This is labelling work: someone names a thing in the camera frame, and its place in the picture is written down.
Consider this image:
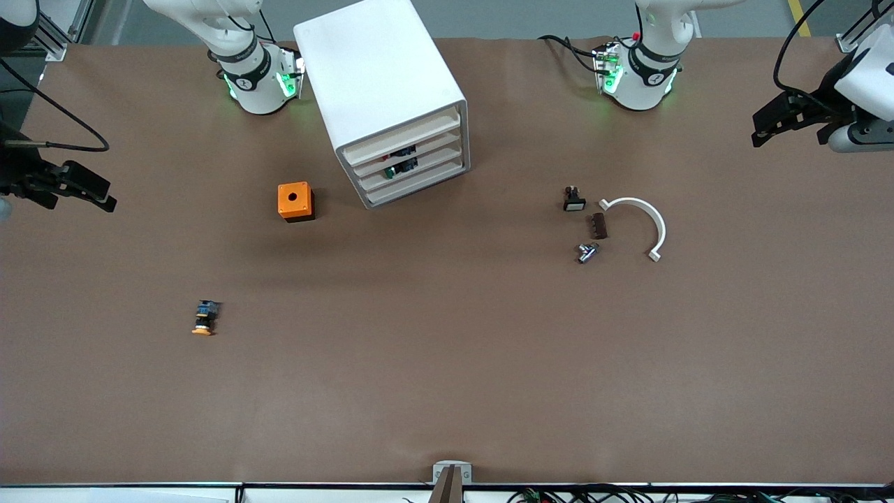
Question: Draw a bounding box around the left arm base connector panel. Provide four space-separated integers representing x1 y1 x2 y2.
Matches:
592 42 624 95

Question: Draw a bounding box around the right arm base connector panel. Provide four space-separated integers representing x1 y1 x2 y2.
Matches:
278 45 307 99

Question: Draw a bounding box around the yellow push button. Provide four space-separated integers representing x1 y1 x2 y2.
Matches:
191 300 221 337

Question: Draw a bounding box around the white curved plastic arc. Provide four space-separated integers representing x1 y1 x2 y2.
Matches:
599 197 667 263

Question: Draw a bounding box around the orange box with hole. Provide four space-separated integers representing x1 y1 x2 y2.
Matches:
277 182 316 223

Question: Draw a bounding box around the white table edge strip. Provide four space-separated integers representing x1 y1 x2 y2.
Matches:
0 482 894 503

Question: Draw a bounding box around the brown paper table cover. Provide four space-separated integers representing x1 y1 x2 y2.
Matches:
0 35 894 486

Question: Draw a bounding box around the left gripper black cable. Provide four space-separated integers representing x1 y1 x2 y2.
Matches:
772 0 842 105

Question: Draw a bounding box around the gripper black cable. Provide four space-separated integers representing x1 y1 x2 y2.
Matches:
772 0 842 105
0 59 110 153

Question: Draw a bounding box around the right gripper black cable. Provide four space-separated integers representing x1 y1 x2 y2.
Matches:
0 59 110 153

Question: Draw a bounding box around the aluminium frame profile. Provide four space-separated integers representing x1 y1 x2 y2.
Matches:
35 0 95 62
837 0 894 54

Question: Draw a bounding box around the left arm base black cable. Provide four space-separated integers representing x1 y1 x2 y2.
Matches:
538 35 601 74

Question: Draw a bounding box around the grey bracket with brown post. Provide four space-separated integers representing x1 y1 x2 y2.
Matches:
429 461 473 503

